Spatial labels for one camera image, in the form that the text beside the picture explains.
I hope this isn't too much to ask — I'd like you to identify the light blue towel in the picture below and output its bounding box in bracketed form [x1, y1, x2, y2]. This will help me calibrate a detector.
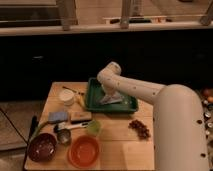
[100, 93, 123, 105]

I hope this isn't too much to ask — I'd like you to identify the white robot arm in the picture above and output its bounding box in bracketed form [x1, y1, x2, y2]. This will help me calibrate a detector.
[97, 62, 210, 171]

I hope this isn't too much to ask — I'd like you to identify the green plastic tray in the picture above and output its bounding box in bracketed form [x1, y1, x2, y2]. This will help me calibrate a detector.
[85, 77, 138, 113]

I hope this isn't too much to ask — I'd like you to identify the yellow green utensil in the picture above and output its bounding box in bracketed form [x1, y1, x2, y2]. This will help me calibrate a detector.
[77, 96, 85, 109]

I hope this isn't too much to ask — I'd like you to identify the wooden block brush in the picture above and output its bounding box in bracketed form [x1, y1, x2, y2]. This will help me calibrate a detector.
[71, 112, 92, 123]

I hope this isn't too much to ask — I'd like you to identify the thin dark stick utensil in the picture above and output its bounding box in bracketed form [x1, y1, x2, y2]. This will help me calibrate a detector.
[62, 86, 85, 95]

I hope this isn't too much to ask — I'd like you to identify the white round container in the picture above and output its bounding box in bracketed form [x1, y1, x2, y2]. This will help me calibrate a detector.
[59, 89, 75, 106]

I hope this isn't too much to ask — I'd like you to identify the green head spatula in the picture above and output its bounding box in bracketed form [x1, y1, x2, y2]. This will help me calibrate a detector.
[53, 120, 101, 136]

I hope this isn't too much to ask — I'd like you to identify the bunch of dark grapes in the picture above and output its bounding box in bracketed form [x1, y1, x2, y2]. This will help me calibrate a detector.
[129, 120, 151, 140]

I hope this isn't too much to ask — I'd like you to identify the blue sponge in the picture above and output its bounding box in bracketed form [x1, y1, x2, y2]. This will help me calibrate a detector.
[48, 111, 68, 123]

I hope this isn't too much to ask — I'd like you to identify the small metal cup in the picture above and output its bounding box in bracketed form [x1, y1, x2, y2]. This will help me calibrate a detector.
[57, 129, 71, 145]

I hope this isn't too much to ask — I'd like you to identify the orange plastic bowl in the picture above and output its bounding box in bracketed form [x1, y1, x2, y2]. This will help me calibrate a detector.
[67, 135, 100, 169]

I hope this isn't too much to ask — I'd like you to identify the dark maroon bowl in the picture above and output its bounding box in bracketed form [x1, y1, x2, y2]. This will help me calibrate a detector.
[27, 133, 57, 162]

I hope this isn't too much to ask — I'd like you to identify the black cable left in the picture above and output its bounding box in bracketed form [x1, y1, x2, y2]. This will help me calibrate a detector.
[0, 107, 29, 145]

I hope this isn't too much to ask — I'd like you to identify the wooden window frame rail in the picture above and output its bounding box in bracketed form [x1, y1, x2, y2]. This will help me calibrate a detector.
[0, 0, 213, 36]

